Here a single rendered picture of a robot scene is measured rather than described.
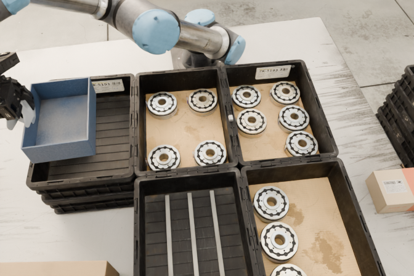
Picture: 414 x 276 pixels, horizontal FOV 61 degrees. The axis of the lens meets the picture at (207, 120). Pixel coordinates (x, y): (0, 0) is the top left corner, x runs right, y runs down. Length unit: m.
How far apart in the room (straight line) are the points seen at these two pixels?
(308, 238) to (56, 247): 0.77
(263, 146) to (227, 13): 1.94
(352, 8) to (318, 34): 1.48
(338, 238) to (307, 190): 0.16
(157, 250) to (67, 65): 0.96
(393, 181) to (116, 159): 0.90
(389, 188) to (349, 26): 1.97
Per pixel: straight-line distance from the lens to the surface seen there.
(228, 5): 3.06
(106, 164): 1.17
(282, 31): 1.76
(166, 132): 1.19
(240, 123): 1.17
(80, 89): 1.00
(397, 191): 1.29
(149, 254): 1.03
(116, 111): 1.28
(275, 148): 1.17
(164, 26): 0.94
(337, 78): 1.61
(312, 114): 1.23
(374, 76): 2.73
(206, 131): 1.18
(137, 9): 0.97
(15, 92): 0.86
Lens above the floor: 1.82
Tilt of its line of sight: 55 degrees down
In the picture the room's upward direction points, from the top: straight up
